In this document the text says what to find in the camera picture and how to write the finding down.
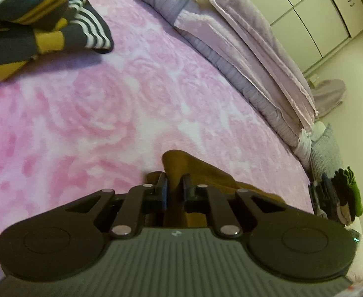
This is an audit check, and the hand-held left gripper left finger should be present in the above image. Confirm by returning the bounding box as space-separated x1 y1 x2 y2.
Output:
65 173 169 240

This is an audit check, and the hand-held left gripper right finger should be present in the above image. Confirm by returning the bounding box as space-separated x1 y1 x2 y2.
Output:
181 173 285 239

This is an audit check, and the brown long-sleeved shirt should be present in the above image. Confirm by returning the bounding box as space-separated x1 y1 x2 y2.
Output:
146 150 285 228

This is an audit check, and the navy striped garment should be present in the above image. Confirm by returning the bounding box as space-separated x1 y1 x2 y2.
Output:
0 0 114 83

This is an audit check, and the cream headboard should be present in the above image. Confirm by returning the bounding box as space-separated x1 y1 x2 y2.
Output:
344 217 363 282

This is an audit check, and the stack of folded clothes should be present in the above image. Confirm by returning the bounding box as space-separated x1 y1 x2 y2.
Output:
308 166 363 226

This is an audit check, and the grey pillow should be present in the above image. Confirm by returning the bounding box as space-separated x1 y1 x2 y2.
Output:
310 124 345 180

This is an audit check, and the pink floral blanket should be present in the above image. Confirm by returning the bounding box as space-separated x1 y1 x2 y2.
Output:
0 0 314 261

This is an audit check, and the pale pink cloth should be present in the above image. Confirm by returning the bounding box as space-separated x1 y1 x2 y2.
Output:
311 79 347 119

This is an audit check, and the pale pink folded quilt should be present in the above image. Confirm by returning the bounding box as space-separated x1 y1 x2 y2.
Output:
174 0 320 130

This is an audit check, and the white wardrobe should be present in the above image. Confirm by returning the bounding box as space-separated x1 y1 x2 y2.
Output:
191 0 363 75

